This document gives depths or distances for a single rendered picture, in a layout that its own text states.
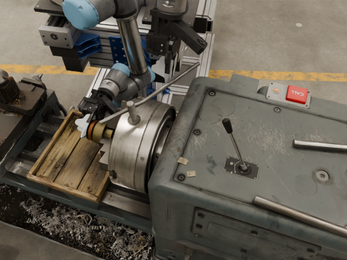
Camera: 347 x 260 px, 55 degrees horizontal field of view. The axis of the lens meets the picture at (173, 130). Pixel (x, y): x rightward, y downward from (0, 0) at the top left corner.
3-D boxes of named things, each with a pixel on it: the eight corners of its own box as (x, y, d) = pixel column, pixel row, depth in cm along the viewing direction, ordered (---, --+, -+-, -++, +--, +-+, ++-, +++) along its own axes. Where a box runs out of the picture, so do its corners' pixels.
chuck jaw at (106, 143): (132, 143, 112) (116, 169, 104) (132, 153, 115) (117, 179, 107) (102, 134, 114) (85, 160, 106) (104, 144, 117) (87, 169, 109)
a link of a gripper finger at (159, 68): (152, 80, 100) (155, 51, 95) (170, 84, 99) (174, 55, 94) (148, 84, 98) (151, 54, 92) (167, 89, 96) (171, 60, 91)
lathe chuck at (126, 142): (169, 132, 135) (164, 83, 108) (140, 203, 121) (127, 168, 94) (148, 126, 137) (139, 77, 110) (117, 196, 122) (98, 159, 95)
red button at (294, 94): (305, 93, 107) (308, 88, 105) (304, 106, 104) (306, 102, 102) (287, 88, 108) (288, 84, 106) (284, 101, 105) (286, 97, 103)
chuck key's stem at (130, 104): (133, 128, 104) (128, 108, 94) (130, 123, 105) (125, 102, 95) (140, 125, 104) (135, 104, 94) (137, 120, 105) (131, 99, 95)
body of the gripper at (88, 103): (80, 120, 126) (95, 97, 133) (100, 126, 124) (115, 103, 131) (76, 107, 120) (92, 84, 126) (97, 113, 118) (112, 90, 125)
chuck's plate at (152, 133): (177, 134, 135) (175, 86, 108) (150, 206, 120) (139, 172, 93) (169, 132, 135) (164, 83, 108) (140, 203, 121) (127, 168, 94)
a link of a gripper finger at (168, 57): (167, 68, 97) (170, 39, 92) (173, 69, 96) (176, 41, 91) (161, 75, 93) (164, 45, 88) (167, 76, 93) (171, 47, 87)
